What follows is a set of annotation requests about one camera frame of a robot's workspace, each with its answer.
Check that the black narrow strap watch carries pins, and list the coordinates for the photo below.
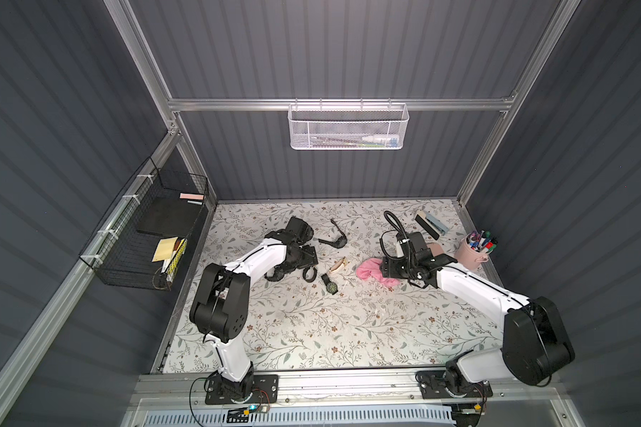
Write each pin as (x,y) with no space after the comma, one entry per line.
(309,274)

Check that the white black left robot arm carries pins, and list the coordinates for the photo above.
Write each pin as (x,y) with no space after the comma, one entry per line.
(221,303)

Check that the white wire basket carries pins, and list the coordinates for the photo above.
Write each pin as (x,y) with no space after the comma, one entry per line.
(348,126)

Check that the yellow sticky note pad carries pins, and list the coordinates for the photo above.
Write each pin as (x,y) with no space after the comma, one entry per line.
(165,249)

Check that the green dial watch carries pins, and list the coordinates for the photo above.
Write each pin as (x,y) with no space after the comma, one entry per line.
(330,286)

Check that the black wire basket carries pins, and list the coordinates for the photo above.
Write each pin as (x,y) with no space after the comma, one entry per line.
(144,241)

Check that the black strap wristwatch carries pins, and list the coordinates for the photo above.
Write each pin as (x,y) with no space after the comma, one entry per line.
(340,241)

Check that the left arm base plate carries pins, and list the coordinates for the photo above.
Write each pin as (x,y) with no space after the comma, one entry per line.
(254,389)

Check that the pink case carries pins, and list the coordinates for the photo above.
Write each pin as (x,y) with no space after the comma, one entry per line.
(435,249)

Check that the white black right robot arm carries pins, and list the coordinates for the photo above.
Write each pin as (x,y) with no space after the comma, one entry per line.
(535,343)

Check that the beige strap watch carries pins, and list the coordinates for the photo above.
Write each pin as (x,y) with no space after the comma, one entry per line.
(339,265)

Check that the pink cloth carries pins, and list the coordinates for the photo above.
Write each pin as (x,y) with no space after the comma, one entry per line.
(371,269)

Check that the pink pen cup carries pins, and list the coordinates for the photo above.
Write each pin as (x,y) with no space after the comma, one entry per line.
(469,258)

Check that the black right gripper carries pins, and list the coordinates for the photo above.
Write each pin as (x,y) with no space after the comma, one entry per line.
(393,267)

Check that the coloured markers bunch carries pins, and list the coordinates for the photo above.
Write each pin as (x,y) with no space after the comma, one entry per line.
(482,242)

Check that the black notebook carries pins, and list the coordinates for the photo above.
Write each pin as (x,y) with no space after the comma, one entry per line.
(169,218)

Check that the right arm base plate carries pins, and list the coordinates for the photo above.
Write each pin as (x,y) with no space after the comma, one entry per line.
(443,383)

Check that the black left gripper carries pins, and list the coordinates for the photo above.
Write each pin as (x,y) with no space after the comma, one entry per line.
(304,256)

